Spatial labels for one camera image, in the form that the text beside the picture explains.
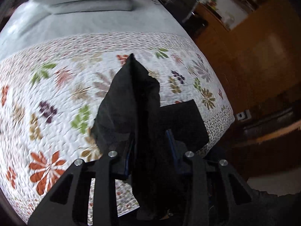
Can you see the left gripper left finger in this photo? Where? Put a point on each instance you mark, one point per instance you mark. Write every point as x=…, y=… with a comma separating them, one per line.
x=67, y=202

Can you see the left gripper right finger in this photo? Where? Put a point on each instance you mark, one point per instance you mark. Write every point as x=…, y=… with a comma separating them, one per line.
x=209, y=192

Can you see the black pants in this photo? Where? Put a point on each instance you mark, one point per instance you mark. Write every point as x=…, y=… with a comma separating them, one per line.
x=131, y=121

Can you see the wooden wardrobe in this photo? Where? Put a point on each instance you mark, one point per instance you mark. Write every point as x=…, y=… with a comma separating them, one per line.
x=258, y=61

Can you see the black metal chair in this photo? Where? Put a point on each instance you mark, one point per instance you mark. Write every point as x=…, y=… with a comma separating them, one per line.
x=184, y=11

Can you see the white wall socket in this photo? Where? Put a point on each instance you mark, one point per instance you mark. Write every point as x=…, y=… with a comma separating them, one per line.
x=243, y=116

